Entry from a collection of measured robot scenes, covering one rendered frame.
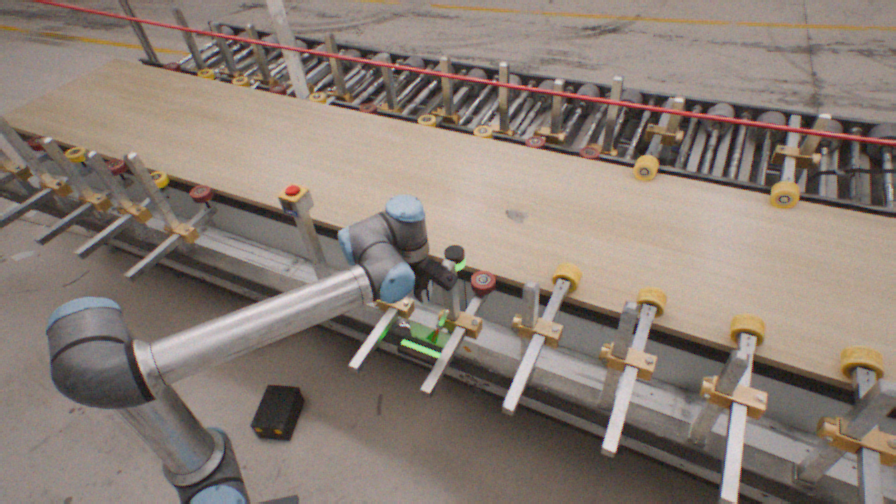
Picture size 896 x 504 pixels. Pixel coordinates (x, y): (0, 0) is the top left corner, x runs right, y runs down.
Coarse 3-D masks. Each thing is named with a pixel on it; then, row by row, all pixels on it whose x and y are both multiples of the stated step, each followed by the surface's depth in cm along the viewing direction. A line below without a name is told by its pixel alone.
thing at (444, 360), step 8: (480, 296) 172; (472, 304) 169; (480, 304) 170; (472, 312) 167; (456, 328) 163; (456, 336) 161; (464, 336) 164; (448, 344) 159; (456, 344) 159; (448, 352) 157; (440, 360) 156; (448, 360) 156; (440, 368) 154; (432, 376) 152; (440, 376) 153; (424, 384) 151; (432, 384) 150; (424, 392) 150; (432, 392) 151
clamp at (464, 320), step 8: (440, 312) 167; (448, 320) 165; (456, 320) 164; (464, 320) 164; (480, 320) 164; (448, 328) 167; (464, 328) 163; (472, 328) 162; (480, 328) 165; (472, 336) 164
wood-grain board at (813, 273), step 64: (128, 64) 305; (64, 128) 259; (128, 128) 256; (192, 128) 252; (256, 128) 248; (320, 128) 244; (384, 128) 240; (256, 192) 213; (320, 192) 210; (384, 192) 207; (448, 192) 204; (512, 192) 201; (576, 192) 198; (640, 192) 195; (704, 192) 193; (512, 256) 178; (576, 256) 175; (640, 256) 173; (704, 256) 171; (768, 256) 169; (832, 256) 167; (704, 320) 154; (768, 320) 152; (832, 320) 151; (832, 384) 141
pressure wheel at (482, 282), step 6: (474, 276) 172; (480, 276) 172; (486, 276) 172; (492, 276) 171; (474, 282) 170; (480, 282) 170; (486, 282) 170; (492, 282) 169; (474, 288) 170; (480, 288) 168; (486, 288) 168; (492, 288) 170; (480, 294) 170; (486, 294) 170
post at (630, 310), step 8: (624, 304) 128; (632, 304) 127; (624, 312) 127; (632, 312) 126; (624, 320) 129; (632, 320) 128; (624, 328) 131; (632, 328) 129; (616, 336) 134; (624, 336) 133; (616, 344) 136; (624, 344) 135; (616, 352) 138; (624, 352) 137; (608, 368) 145; (608, 376) 147; (616, 376) 145; (608, 384) 150; (616, 384) 148; (608, 392) 152; (600, 400) 157; (608, 400) 155
